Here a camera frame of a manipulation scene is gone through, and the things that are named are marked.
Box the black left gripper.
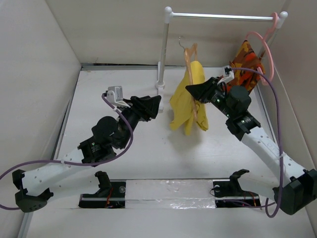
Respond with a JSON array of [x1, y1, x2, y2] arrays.
[[116, 95, 160, 150]]

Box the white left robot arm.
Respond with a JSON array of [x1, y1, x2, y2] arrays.
[[12, 90, 161, 213]]

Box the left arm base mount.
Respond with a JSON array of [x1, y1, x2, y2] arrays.
[[78, 171, 126, 209]]

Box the white clothes rack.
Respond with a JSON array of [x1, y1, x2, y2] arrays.
[[156, 6, 288, 113]]

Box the orange camouflage trousers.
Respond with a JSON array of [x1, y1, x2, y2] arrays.
[[227, 40, 265, 94]]

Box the pink plastic hanger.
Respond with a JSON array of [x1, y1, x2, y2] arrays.
[[246, 12, 280, 82]]

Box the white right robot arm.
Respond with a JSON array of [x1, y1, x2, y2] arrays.
[[185, 77, 317, 215]]

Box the yellow trousers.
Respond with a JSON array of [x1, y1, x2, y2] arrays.
[[169, 71, 209, 136]]

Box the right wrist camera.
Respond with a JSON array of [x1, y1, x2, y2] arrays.
[[218, 65, 235, 84]]

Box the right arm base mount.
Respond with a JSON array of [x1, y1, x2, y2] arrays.
[[210, 169, 261, 208]]

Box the wooden hanger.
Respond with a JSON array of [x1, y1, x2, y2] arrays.
[[178, 36, 198, 124]]

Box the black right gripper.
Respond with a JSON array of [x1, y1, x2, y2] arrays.
[[185, 76, 234, 119]]

